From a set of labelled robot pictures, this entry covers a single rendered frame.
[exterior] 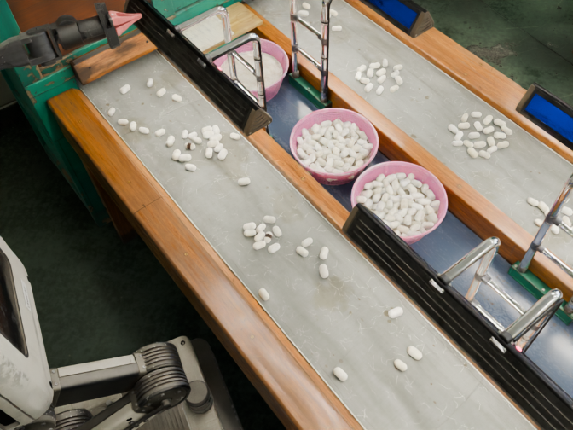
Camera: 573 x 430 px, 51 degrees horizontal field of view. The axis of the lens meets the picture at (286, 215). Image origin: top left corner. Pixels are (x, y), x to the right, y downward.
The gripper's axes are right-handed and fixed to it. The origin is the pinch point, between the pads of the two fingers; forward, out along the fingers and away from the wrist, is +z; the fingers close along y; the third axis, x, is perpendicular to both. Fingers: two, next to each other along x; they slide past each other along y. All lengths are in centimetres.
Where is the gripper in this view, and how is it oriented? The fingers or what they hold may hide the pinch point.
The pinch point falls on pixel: (138, 15)
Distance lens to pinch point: 161.3
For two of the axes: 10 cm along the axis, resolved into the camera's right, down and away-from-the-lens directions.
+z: 9.2, -3.5, 1.9
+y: 1.7, 7.8, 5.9
